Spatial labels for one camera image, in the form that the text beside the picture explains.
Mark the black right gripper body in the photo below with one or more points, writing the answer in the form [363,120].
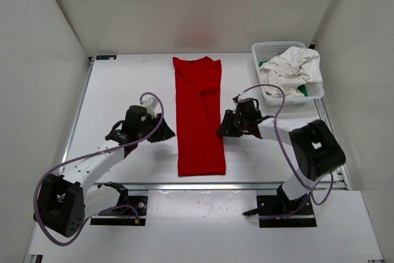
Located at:
[240,124]

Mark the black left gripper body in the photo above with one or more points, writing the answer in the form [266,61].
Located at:
[149,125]

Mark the red t-shirt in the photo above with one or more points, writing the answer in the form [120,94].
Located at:
[197,102]

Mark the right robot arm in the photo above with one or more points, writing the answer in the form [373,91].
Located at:
[310,149]

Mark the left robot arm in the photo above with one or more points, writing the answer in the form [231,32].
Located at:
[67,200]

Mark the green t-shirt in basket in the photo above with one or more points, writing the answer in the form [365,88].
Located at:
[303,90]

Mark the white crumpled t-shirt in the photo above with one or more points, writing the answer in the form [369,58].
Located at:
[293,68]

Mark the white plastic basket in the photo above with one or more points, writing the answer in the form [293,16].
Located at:
[264,51]

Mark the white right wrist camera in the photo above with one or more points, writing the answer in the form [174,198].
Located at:
[236,99]

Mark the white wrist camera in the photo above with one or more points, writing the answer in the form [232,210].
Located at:
[150,105]
[236,99]

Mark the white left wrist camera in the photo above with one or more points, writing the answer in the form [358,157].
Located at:
[150,105]

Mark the aluminium table edge rail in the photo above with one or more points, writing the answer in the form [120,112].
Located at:
[202,186]

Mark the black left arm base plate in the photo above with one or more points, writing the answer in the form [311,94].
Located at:
[125,216]

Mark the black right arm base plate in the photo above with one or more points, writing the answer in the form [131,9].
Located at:
[273,212]

